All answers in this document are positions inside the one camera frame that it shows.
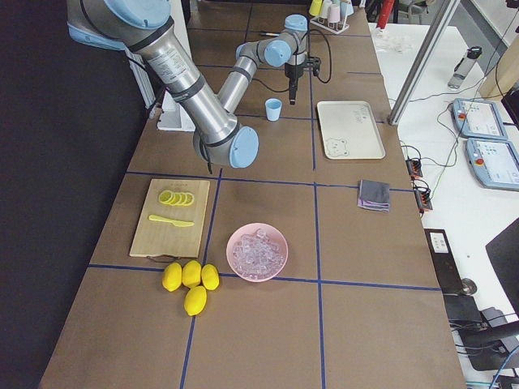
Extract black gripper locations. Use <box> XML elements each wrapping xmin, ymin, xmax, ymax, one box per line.
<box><xmin>285</xmin><ymin>62</ymin><xmax>305</xmax><ymax>105</ymax></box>

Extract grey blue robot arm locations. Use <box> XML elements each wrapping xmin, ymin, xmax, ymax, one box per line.
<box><xmin>66</xmin><ymin>1</ymin><xmax>309</xmax><ymax>169</ymax></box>

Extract light blue plastic cup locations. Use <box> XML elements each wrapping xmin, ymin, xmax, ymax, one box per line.
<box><xmin>264</xmin><ymin>98</ymin><xmax>282</xmax><ymax>122</ymax></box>

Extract pile of clear ice cubes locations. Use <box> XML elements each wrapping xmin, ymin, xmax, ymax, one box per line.
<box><xmin>231</xmin><ymin>229</ymin><xmax>285</xmax><ymax>280</ymax></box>

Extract cream bear serving tray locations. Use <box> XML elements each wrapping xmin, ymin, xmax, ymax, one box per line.
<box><xmin>317</xmin><ymin>100</ymin><xmax>386</xmax><ymax>160</ymax></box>

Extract rack of pastel cups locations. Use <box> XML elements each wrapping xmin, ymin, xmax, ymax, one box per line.
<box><xmin>309</xmin><ymin>0</ymin><xmax>354</xmax><ymax>34</ymax></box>

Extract grey purple folded cloth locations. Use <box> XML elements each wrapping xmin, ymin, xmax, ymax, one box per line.
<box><xmin>358</xmin><ymin>179</ymin><xmax>391</xmax><ymax>212</ymax></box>

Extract upper black power strip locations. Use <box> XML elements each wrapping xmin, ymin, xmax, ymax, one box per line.
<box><xmin>405</xmin><ymin>158</ymin><xmax>423</xmax><ymax>179</ymax></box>

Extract black power strip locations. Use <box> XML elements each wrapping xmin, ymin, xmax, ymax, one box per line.
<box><xmin>414</xmin><ymin>186</ymin><xmax>433</xmax><ymax>214</ymax></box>
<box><xmin>405</xmin><ymin>158</ymin><xmax>423</xmax><ymax>179</ymax></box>

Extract lemon slice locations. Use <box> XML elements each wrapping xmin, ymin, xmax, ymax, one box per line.
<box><xmin>176</xmin><ymin>192</ymin><xmax>186</xmax><ymax>206</ymax></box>
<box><xmin>169</xmin><ymin>192</ymin><xmax>179</xmax><ymax>206</ymax></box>
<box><xmin>158</xmin><ymin>190</ymin><xmax>174</xmax><ymax>205</ymax></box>
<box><xmin>184</xmin><ymin>193</ymin><xmax>194</xmax><ymax>206</ymax></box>
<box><xmin>179</xmin><ymin>192</ymin><xmax>193</xmax><ymax>206</ymax></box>

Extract lemon slice back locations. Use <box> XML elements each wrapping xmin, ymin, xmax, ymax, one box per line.
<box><xmin>184</xmin><ymin>193</ymin><xmax>194</xmax><ymax>206</ymax></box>

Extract lemon slice front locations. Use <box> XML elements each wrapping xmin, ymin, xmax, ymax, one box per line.
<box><xmin>158</xmin><ymin>190</ymin><xmax>174</xmax><ymax>205</ymax></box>

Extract pink bowl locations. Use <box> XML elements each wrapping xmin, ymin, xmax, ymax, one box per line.
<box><xmin>226</xmin><ymin>223</ymin><xmax>288</xmax><ymax>283</ymax></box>

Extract lower black power strip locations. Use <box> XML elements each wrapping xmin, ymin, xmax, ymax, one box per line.
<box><xmin>414</xmin><ymin>186</ymin><xmax>433</xmax><ymax>214</ymax></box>

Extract wooden cutting board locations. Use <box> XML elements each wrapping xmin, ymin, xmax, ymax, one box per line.
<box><xmin>130</xmin><ymin>179</ymin><xmax>210</xmax><ymax>258</ymax></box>

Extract upper teach pendant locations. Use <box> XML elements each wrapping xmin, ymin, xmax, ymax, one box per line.
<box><xmin>452</xmin><ymin>98</ymin><xmax>508</xmax><ymax>140</ymax></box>

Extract teach pendant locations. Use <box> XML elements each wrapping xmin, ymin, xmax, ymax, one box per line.
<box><xmin>452</xmin><ymin>98</ymin><xmax>508</xmax><ymax>140</ymax></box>
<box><xmin>465</xmin><ymin>138</ymin><xmax>518</xmax><ymax>191</ymax></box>

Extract yellow plastic knife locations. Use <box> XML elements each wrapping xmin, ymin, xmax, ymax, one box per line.
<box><xmin>148</xmin><ymin>215</ymin><xmax>195</xmax><ymax>228</ymax></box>

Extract whole yellow lemon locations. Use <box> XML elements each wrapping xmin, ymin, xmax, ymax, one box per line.
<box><xmin>201</xmin><ymin>263</ymin><xmax>220</xmax><ymax>291</ymax></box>
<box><xmin>161</xmin><ymin>263</ymin><xmax>182</xmax><ymax>292</ymax></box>
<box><xmin>182</xmin><ymin>260</ymin><xmax>202</xmax><ymax>289</ymax></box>
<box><xmin>184</xmin><ymin>285</ymin><xmax>208</xmax><ymax>316</ymax></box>

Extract lower teach pendant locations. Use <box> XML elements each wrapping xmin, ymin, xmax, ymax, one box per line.
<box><xmin>465</xmin><ymin>138</ymin><xmax>518</xmax><ymax>191</ymax></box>

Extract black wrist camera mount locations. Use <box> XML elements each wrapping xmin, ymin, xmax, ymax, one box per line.
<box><xmin>304</xmin><ymin>56</ymin><xmax>321</xmax><ymax>77</ymax></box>

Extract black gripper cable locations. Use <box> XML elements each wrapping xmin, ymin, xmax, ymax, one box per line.
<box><xmin>295</xmin><ymin>28</ymin><xmax>332</xmax><ymax>84</ymax></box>

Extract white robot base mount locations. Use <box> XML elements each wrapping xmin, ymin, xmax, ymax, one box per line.
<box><xmin>157</xmin><ymin>91</ymin><xmax>195</xmax><ymax>132</ymax></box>

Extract aluminium frame post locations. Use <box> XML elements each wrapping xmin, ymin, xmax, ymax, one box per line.
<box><xmin>388</xmin><ymin>0</ymin><xmax>461</xmax><ymax>126</ymax></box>

